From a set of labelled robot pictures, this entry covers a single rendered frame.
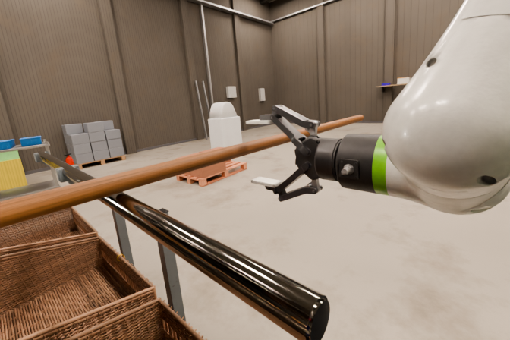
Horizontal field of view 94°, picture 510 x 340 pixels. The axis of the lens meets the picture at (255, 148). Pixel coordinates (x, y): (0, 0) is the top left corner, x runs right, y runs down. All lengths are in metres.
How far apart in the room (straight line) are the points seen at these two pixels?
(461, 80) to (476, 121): 0.04
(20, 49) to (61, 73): 0.87
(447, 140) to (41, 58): 8.28
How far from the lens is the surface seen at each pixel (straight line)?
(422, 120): 0.23
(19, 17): 8.50
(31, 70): 8.23
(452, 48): 0.27
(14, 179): 6.54
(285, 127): 0.47
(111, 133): 7.52
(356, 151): 0.38
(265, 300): 0.19
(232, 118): 6.48
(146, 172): 0.43
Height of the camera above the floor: 1.30
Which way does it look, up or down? 11 degrees down
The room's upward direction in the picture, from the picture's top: 5 degrees counter-clockwise
